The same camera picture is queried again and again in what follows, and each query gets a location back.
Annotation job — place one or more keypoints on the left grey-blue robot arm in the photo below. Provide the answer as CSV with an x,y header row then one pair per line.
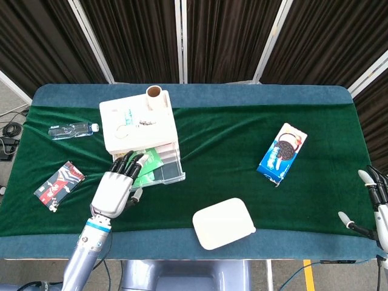
x,y
86,251

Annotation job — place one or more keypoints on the green velvet cloth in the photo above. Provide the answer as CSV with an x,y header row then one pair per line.
x,y
227,175

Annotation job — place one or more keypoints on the dark curtain folding screen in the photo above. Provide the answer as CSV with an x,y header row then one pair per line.
x,y
227,39

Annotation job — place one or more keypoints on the white plastic drawer unit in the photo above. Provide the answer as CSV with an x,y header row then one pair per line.
x,y
151,136

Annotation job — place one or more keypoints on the white paper roll cardboard core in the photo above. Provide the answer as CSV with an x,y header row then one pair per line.
x,y
154,100

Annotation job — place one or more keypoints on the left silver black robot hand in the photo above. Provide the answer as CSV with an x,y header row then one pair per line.
x,y
110,194

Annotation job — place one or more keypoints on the blue oreo cookie box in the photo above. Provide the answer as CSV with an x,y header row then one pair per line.
x,y
282,154

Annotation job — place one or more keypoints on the green packet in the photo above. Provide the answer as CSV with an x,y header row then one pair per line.
x,y
153,163

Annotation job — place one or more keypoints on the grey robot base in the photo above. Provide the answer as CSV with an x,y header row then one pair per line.
x,y
182,276

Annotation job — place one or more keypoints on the clear drawer with green packet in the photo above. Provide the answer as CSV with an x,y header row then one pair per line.
x,y
172,173

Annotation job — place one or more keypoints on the white lidded lunch box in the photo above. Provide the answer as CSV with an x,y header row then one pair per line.
x,y
222,222

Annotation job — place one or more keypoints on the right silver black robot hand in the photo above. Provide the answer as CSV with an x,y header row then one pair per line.
x,y
382,218

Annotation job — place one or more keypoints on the white blue small packet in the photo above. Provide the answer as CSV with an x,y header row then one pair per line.
x,y
128,116

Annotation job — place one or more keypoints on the blue table cover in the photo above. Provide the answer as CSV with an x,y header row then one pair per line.
x,y
242,94

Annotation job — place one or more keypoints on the clear plastic water bottle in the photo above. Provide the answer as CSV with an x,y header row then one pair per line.
x,y
69,131

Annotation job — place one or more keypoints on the white table leg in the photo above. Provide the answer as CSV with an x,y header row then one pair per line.
x,y
269,276

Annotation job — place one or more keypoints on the red black snack packet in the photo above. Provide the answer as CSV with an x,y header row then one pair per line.
x,y
59,185

